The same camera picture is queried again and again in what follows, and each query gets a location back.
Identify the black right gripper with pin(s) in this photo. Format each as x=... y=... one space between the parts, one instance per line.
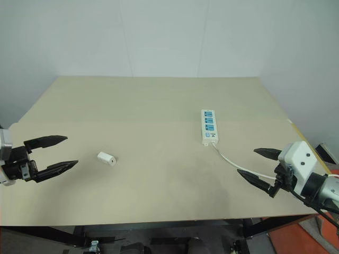
x=284 y=177

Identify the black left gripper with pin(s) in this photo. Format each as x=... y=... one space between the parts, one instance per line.
x=17 y=165

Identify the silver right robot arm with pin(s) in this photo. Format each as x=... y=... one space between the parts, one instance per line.
x=327 y=188

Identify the white plug adapter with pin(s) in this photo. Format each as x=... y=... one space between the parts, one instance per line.
x=106 y=158

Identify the white power strip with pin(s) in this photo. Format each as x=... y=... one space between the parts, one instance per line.
x=209 y=128

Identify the black flat object white edge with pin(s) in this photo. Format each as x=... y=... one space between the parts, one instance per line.
x=325 y=153

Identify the orange floor mat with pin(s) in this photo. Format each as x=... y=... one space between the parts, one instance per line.
x=294 y=238

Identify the small silver metal part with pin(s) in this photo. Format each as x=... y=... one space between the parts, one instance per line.
x=94 y=246

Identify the dark rounded shape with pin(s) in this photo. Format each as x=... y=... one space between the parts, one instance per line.
x=136 y=249

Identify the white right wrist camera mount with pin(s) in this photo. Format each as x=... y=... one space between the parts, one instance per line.
x=300 y=156

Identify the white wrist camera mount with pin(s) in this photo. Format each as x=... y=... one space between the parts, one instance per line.
x=300 y=156
x=5 y=144

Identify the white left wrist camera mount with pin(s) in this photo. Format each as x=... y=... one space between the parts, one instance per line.
x=5 y=144

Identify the black table frame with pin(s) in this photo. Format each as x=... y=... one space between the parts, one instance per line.
x=159 y=222

